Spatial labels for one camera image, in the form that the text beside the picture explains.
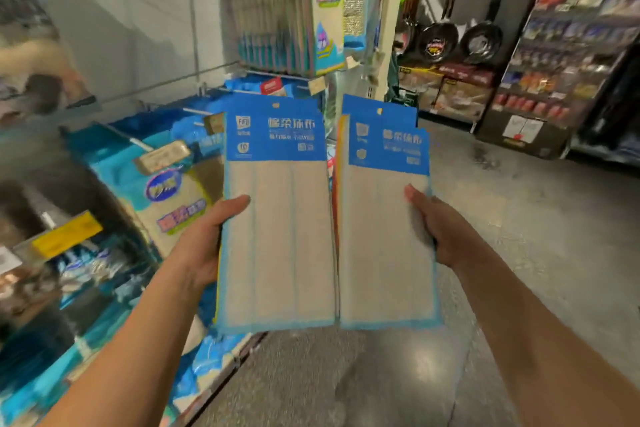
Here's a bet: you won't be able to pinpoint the pale white price tag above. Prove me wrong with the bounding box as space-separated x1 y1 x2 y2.
0 246 23 276

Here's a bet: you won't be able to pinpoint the blue antibacterial cloth packets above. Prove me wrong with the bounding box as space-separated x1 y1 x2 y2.
65 91 226 177

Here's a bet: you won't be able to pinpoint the hung scouring pad packet bunch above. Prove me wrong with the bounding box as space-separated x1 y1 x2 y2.
343 0 379 55

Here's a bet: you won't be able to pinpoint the bright yellow price tag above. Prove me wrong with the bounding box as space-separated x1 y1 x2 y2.
30 211 104 261

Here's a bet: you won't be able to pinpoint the dark green goods pile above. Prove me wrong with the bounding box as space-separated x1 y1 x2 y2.
385 81 421 111

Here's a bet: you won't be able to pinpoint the blue header cloth pack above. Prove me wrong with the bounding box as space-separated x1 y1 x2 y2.
335 93 443 331
215 94 338 335

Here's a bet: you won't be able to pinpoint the background shelf with boxed goods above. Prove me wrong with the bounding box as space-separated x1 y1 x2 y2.
475 0 640 161

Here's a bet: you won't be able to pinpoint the person's left hand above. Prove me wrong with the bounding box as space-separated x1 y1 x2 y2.
165 194 251 293

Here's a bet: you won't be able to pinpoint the blue glove packets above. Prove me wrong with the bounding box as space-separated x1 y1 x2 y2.
170 326 261 413

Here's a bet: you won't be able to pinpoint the person's right forearm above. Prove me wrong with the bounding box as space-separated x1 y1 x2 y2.
455 242 640 427

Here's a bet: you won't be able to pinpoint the cotton-soft cloth packet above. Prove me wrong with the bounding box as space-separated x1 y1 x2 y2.
222 0 348 77

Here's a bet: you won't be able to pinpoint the person's right hand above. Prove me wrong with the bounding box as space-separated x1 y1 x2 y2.
404 184 481 271

